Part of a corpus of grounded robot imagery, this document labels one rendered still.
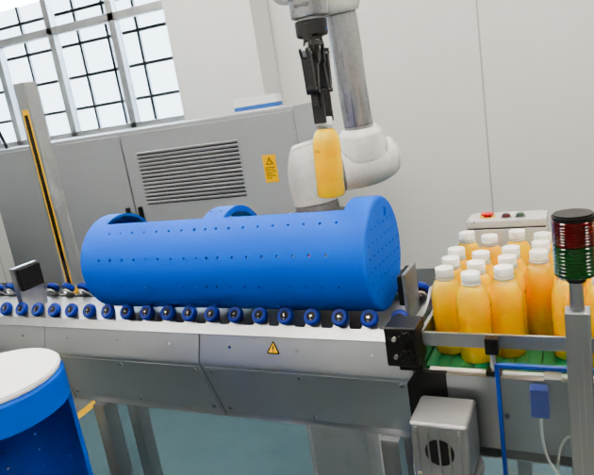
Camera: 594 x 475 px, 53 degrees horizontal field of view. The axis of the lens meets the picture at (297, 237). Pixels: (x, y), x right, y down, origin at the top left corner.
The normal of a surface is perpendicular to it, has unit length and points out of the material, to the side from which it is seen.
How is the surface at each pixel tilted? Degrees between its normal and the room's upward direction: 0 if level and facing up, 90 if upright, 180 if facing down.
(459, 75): 90
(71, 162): 90
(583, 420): 90
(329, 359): 71
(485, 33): 90
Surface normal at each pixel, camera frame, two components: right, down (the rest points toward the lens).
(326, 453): -0.36, 0.27
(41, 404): 0.88, -0.02
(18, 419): 0.69, 0.07
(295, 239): -0.44, -0.26
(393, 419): -0.36, 0.57
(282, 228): -0.40, -0.48
